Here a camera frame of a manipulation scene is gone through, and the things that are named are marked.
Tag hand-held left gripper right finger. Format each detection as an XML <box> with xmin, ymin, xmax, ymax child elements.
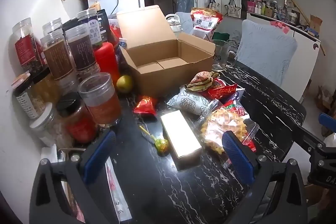
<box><xmin>222</xmin><ymin>130</ymin><xmax>308</xmax><ymax>224</ymax></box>

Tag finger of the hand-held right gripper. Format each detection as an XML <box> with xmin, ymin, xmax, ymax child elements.
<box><xmin>318</xmin><ymin>112</ymin><xmax>336</xmax><ymax>132</ymax></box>
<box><xmin>295</xmin><ymin>124</ymin><xmax>327</xmax><ymax>151</ymax></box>

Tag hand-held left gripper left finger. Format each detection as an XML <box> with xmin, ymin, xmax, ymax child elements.
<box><xmin>29</xmin><ymin>130</ymin><xmax>116</xmax><ymax>224</ymax></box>

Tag clear packet of yellow snacks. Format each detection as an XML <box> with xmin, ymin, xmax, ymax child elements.
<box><xmin>200</xmin><ymin>108</ymin><xmax>256</xmax><ymax>169</ymax></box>

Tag red and white snack packet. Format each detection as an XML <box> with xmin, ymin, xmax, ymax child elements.
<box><xmin>223</xmin><ymin>100</ymin><xmax>257</xmax><ymax>153</ymax></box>

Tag green lollipop with yellow stick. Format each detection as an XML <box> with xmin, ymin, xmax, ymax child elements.
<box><xmin>139</xmin><ymin>125</ymin><xmax>170</xmax><ymax>156</ymax></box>

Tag purple snack packet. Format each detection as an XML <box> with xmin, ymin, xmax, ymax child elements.
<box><xmin>234</xmin><ymin>88</ymin><xmax>246</xmax><ymax>102</ymax></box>

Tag small red snack packet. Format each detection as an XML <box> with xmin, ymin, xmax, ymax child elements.
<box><xmin>132</xmin><ymin>95</ymin><xmax>158</xmax><ymax>116</ymax></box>

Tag red yellow-print snack packet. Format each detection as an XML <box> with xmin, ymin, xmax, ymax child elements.
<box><xmin>208</xmin><ymin>79</ymin><xmax>237</xmax><ymax>101</ymax></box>

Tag white patterned snack packet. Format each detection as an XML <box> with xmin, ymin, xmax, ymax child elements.
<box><xmin>166</xmin><ymin>86</ymin><xmax>219</xmax><ymax>116</ymax></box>

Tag brown and gold snack packet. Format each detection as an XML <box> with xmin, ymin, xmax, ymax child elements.
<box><xmin>184</xmin><ymin>70</ymin><xmax>219</xmax><ymax>92</ymax></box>

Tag brown cardboard box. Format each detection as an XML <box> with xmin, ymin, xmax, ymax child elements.
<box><xmin>116</xmin><ymin>5</ymin><xmax>216</xmax><ymax>98</ymax></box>

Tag white plastic packet red print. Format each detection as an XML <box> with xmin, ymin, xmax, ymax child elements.
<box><xmin>104</xmin><ymin>158</ymin><xmax>132</xmax><ymax>222</ymax></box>

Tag green pear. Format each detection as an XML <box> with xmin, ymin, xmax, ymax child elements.
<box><xmin>116</xmin><ymin>75</ymin><xmax>133</xmax><ymax>93</ymax></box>

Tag chair with light blue cover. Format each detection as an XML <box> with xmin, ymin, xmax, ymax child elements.
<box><xmin>236</xmin><ymin>19</ymin><xmax>299</xmax><ymax>88</ymax></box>
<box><xmin>174</xmin><ymin>12</ymin><xmax>195</xmax><ymax>36</ymax></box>

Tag red canister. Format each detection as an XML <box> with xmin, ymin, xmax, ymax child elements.
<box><xmin>94</xmin><ymin>42</ymin><xmax>121</xmax><ymax>83</ymax></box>

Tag small brown carton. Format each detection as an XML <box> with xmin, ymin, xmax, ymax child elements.
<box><xmin>309</xmin><ymin>14</ymin><xmax>323</xmax><ymax>33</ymax></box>

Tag clear glass bowl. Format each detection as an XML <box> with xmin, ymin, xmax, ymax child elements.
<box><xmin>211</xmin><ymin>39</ymin><xmax>238</xmax><ymax>72</ymax></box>

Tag pink sticky notes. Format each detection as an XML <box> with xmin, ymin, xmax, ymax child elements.
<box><xmin>269</xmin><ymin>20</ymin><xmax>291</xmax><ymax>34</ymax></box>

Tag group of clear plastic jars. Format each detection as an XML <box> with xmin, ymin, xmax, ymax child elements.
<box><xmin>12</xmin><ymin>9</ymin><xmax>123</xmax><ymax>147</ymax></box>

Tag green bin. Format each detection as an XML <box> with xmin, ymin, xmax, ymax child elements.
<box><xmin>212</xmin><ymin>32</ymin><xmax>229</xmax><ymax>41</ymax></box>

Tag bamboo stick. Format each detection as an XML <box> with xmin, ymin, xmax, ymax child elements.
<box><xmin>253</xmin><ymin>0</ymin><xmax>326</xmax><ymax>56</ymax></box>

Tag black pouch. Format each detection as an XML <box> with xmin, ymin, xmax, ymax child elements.
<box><xmin>96</xmin><ymin>9</ymin><xmax>110</xmax><ymax>42</ymax></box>

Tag large red white snack bag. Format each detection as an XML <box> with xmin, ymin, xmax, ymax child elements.
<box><xmin>190</xmin><ymin>7</ymin><xmax>224</xmax><ymax>41</ymax></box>

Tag white jug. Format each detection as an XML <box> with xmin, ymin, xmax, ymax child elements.
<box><xmin>165</xmin><ymin>13</ymin><xmax>182</xmax><ymax>32</ymax></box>

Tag white foam board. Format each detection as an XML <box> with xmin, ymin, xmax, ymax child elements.
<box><xmin>39</xmin><ymin>0</ymin><xmax>69</xmax><ymax>31</ymax></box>

